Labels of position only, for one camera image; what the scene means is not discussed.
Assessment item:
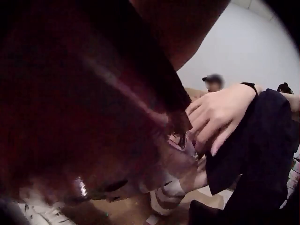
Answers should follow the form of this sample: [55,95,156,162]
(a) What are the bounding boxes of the person's right fingers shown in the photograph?
[186,100,212,132]

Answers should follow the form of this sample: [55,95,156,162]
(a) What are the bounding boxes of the person's left fingers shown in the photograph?
[162,145,199,181]

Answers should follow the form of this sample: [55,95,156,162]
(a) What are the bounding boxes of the person's right index finger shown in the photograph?
[193,127,222,153]

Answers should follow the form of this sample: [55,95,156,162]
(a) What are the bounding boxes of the person's right thumb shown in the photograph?
[210,122,238,157]

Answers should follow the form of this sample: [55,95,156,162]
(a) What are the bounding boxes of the person's right hand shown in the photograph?
[186,83,258,157]

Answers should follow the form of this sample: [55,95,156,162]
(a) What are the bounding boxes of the heap of brown cardboard sheets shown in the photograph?
[184,87,208,103]

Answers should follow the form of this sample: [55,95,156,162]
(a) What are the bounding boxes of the person's legs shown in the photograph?
[189,89,300,225]

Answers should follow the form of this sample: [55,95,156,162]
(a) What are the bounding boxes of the black wrist band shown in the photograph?
[240,82,259,95]

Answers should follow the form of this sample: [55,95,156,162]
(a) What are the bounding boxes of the brown cardboard sheet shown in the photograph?
[89,190,225,225]

